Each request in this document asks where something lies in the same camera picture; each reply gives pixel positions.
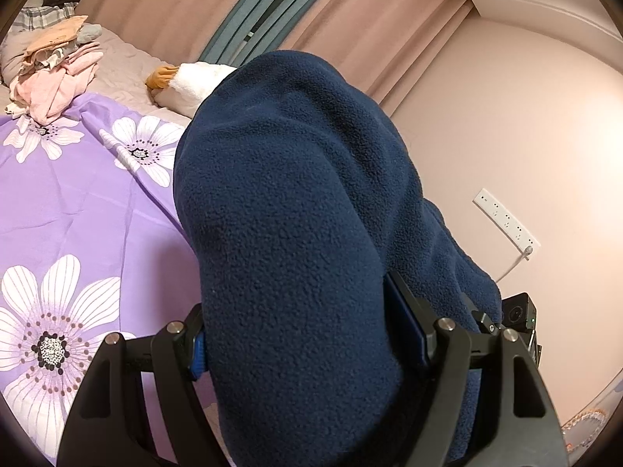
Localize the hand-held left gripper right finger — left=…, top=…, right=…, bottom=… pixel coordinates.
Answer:
left=384, top=271, right=570, bottom=467

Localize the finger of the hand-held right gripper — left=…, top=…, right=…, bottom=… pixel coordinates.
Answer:
left=460, top=294, right=504, bottom=336

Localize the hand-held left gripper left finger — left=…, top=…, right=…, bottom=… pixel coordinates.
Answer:
left=56, top=302, right=234, bottom=467

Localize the navy fleece garment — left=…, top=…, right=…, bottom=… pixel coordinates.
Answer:
left=172, top=50, right=504, bottom=467

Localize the purple floral bed sheet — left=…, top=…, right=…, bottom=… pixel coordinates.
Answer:
left=0, top=92, right=234, bottom=458

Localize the white fluffy plush garment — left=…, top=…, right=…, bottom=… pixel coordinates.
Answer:
left=146, top=61, right=239, bottom=115

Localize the pink fleece garment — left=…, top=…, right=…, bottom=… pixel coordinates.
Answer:
left=7, top=41, right=103, bottom=125

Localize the grey cloth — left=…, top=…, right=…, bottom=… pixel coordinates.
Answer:
left=75, top=23, right=104, bottom=44

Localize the teal curtain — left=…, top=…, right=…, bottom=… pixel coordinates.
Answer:
left=199, top=0, right=356, bottom=66

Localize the peach cloth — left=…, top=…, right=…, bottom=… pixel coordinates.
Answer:
left=24, top=14, right=91, bottom=54

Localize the pink curtain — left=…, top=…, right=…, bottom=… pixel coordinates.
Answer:
left=73, top=0, right=475, bottom=108

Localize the plaid pillow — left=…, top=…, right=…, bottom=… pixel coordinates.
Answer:
left=10, top=2, right=79, bottom=32

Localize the white power cable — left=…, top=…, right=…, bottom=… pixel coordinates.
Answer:
left=494, top=246, right=536, bottom=285

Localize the white wall power strip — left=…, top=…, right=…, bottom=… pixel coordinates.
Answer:
left=473, top=187, right=541, bottom=249

